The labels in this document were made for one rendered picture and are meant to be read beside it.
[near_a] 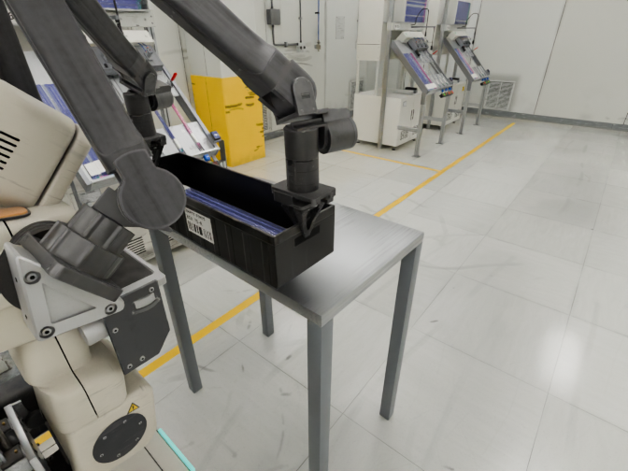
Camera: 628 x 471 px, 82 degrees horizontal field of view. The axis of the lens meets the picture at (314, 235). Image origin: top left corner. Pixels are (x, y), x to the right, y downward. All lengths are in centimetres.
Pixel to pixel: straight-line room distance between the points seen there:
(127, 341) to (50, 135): 36
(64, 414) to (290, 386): 99
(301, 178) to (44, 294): 38
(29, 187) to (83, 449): 50
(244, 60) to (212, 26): 6
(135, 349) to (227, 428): 85
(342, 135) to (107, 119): 34
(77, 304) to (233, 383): 120
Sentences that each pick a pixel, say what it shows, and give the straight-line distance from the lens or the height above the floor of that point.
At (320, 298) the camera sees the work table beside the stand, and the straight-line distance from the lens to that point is 76.
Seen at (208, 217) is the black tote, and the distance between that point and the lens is 77.
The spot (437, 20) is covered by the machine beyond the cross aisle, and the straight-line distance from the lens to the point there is 599.
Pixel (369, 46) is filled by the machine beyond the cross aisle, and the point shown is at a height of 115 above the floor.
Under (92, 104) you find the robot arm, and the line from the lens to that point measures 52.
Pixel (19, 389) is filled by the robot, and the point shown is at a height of 60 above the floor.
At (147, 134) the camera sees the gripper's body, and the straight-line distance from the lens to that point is 106.
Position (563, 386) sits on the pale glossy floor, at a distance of 193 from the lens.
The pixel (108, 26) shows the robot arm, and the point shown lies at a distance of 93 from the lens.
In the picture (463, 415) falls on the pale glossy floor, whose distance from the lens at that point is 165.
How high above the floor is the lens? 128
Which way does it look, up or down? 29 degrees down
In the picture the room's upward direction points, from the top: straight up
